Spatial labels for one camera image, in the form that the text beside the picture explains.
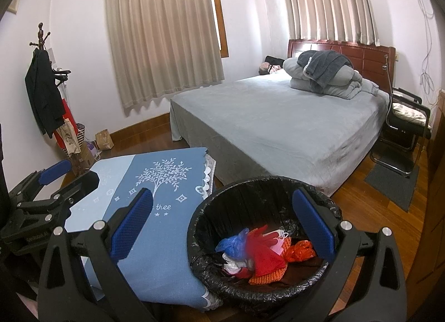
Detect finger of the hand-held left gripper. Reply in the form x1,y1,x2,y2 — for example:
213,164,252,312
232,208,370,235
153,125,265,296
9,159,73,205
50,170,101,220

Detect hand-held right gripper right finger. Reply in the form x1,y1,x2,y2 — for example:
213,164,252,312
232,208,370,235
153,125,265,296
291,187,408,322

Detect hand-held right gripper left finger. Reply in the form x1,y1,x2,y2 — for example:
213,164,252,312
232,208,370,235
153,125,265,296
36,187,154,322

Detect red plastic bag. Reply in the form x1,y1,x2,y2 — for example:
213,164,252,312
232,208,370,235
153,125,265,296
287,240,317,264

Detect pink packet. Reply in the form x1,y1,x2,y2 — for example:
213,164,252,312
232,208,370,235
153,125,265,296
267,229,291,255

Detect black trash bin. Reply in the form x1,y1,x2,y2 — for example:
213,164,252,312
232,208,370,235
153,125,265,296
187,176,343,309

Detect red glove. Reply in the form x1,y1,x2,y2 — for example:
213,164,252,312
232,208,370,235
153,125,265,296
239,225,290,279

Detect orange knitted cloth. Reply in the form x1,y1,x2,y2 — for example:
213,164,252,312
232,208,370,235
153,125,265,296
248,239,291,286

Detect blue plastic bag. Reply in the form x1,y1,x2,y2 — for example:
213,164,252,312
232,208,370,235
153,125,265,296
216,228,249,261

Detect white plastic bag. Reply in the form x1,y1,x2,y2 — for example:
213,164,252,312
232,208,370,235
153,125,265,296
222,253,251,276

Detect cream printed tote bag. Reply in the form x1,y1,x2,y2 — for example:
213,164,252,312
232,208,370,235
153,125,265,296
57,122,81,154

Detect blue tree-print tablecloth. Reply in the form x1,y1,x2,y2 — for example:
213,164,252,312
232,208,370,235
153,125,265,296
64,147,223,311

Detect striped bag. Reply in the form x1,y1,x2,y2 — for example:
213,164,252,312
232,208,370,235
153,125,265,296
75,123,88,151

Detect brown paper bag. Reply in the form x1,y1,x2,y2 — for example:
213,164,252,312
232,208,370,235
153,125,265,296
95,129,115,151

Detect red garment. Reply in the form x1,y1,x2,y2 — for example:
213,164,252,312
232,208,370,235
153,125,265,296
52,98,76,149

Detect black jacket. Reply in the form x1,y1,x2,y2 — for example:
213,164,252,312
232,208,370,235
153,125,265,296
25,49,65,136

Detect dark grey floor mat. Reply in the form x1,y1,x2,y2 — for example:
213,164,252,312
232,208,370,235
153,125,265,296
364,164,418,212

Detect white lace cloth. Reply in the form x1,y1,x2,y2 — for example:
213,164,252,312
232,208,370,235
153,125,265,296
195,154,224,310

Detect black hanger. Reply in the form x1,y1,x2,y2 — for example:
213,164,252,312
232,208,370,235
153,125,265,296
52,69,72,85

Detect bed with grey sheet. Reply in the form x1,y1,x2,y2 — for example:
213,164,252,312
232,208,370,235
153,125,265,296
170,75,391,198

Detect wooden desk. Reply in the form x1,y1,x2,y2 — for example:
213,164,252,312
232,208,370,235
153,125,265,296
405,88,445,322

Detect black metal chair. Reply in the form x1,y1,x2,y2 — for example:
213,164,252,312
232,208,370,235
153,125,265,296
369,54,434,179

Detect dark wooden coat rack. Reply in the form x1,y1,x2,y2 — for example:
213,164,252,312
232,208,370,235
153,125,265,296
29,23,88,174

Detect folded light grey quilt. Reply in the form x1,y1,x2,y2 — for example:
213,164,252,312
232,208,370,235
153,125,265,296
283,52,364,101

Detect patterned seat cushion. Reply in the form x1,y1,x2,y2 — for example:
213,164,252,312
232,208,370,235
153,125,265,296
391,103,432,127

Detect dark grey garment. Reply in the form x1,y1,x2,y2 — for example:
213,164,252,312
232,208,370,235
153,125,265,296
302,50,354,88

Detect wide beige curtain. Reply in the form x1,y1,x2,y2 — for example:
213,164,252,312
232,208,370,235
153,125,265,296
105,0,225,111

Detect reddish wooden headboard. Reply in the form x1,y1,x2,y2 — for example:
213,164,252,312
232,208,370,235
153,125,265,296
287,39,397,94

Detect narrow beige curtain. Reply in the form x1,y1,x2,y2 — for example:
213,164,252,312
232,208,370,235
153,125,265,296
283,0,378,47

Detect white hanging cables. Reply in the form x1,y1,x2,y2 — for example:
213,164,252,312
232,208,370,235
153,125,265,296
410,0,436,108

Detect wooden window frame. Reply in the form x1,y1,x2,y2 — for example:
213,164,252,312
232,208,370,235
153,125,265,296
207,0,229,59

